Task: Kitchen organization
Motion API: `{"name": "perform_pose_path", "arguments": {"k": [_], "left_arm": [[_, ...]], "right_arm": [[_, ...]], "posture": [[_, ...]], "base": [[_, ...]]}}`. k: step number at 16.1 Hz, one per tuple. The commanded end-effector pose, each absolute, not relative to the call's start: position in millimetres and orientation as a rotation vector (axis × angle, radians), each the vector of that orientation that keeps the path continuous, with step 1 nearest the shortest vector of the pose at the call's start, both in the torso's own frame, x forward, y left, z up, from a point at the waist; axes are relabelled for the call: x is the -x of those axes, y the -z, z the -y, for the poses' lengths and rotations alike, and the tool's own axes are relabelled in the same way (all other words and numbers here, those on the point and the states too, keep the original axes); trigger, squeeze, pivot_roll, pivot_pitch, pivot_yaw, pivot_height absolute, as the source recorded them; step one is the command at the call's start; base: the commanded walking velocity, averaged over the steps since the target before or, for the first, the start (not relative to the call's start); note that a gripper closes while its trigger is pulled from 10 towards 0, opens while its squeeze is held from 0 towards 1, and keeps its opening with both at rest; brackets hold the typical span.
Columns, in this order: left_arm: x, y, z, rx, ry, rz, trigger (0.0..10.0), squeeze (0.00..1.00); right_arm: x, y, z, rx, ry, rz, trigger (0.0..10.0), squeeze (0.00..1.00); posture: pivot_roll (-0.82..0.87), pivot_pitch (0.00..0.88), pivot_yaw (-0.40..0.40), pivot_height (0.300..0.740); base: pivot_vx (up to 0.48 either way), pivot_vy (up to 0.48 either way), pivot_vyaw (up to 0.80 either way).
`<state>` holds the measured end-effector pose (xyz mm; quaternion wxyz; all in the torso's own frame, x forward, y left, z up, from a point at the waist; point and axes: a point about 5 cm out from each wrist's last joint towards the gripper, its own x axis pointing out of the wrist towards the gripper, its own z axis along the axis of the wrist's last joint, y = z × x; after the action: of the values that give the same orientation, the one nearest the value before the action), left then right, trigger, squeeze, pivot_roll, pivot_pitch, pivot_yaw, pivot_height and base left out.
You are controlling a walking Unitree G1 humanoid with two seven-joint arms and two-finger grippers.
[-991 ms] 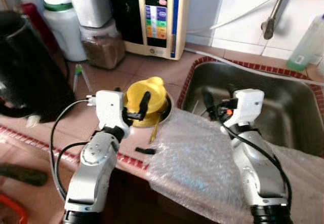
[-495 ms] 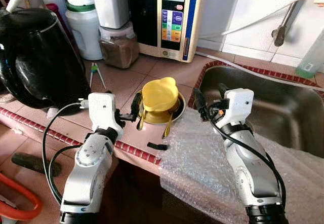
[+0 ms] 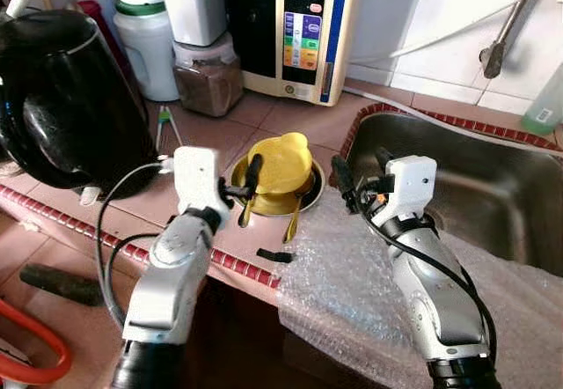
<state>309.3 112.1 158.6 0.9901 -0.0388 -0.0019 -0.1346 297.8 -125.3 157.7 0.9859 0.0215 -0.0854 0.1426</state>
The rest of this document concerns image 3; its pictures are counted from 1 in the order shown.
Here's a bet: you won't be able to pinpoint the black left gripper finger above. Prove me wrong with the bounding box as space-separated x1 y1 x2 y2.
242 153 265 203

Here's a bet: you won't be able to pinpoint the yellow plastic bowl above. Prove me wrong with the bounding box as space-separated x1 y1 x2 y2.
245 132 315 198

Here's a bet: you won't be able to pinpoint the stainless steel dish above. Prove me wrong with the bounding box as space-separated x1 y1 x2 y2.
230 151 326 218

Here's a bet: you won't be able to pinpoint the gold metal spoon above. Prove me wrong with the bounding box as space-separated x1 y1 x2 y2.
238 194 256 229
281 191 304 245

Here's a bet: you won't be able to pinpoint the small black plastic clip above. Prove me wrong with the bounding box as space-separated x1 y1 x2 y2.
256 248 296 264

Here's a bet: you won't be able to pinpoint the large stainless steel sink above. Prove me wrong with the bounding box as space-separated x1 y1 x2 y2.
339 103 563 277

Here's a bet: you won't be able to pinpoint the jar of brown powder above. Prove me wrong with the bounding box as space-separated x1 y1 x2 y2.
172 35 245 117

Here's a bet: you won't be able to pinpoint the green white small tongs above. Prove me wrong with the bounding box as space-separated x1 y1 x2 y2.
155 106 184 154

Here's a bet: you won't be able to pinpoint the clear bubble wrap sheet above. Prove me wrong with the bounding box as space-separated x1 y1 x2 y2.
277 191 563 389

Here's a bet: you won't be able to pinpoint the beige water ionizer machine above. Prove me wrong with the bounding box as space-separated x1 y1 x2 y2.
224 0 363 106

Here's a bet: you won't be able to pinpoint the grey metal faucet pipe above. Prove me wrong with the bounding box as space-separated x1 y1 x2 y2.
479 0 548 80

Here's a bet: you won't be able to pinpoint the white canister with green band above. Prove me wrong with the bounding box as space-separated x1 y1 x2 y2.
106 0 181 102

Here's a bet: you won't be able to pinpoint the green dish soap bottle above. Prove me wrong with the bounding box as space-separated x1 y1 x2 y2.
521 62 563 136

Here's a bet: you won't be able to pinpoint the translucent white plastic jug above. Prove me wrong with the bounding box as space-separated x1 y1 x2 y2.
158 0 230 48

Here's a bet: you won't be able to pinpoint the black electric kettle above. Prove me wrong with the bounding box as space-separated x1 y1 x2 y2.
0 9 161 201

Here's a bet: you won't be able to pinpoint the dark red container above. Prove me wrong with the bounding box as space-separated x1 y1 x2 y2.
77 0 133 82

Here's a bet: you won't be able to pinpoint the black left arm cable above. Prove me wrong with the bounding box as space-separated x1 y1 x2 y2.
95 162 177 330

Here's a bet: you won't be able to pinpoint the orange gas hose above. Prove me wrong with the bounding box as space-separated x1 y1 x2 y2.
0 299 73 385

